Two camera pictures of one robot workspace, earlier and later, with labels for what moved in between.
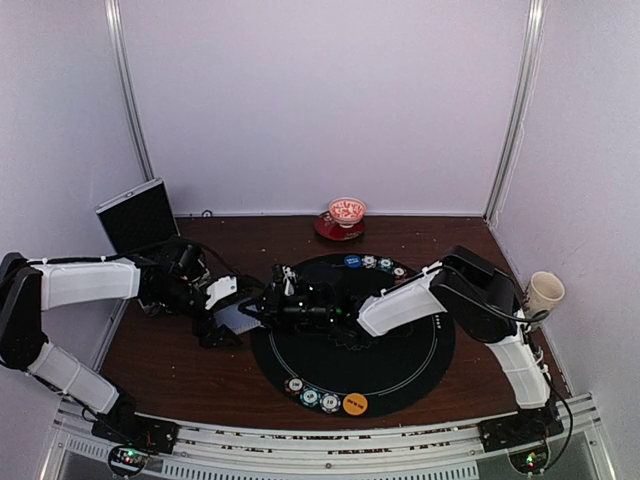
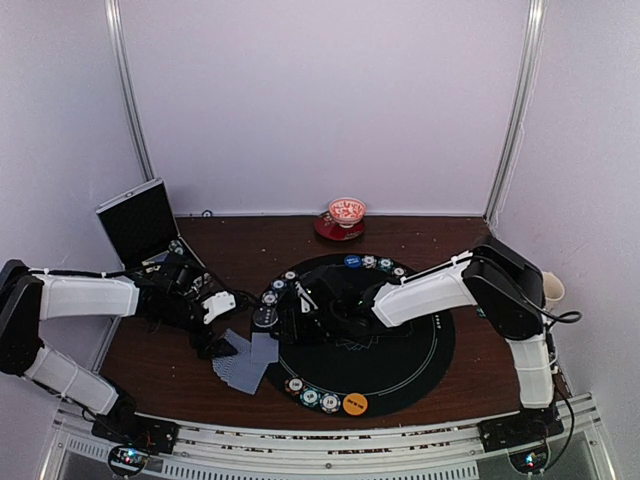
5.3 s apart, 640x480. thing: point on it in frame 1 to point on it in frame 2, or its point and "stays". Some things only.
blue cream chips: [330, 402] stays
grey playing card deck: [234, 318] to [244, 369]
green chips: [310, 397] stays
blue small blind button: [352, 261] stays
